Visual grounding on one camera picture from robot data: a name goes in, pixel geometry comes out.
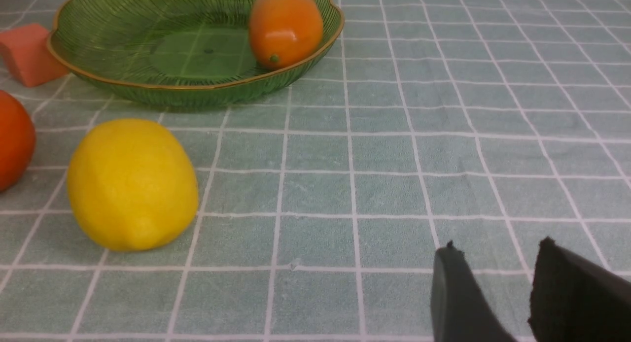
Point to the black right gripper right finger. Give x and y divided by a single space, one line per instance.
575 300

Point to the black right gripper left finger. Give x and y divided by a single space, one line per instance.
459 310

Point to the orange yellow mango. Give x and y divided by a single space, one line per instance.
284 32

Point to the yellow lemon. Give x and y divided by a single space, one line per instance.
132 186

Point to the orange persimmon with green leaves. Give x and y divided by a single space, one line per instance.
17 140

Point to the teal checkered tablecloth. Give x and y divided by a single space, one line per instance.
489 123

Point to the green glass leaf plate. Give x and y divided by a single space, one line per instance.
178 54

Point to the salmon pink foam cube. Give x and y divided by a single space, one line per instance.
24 52

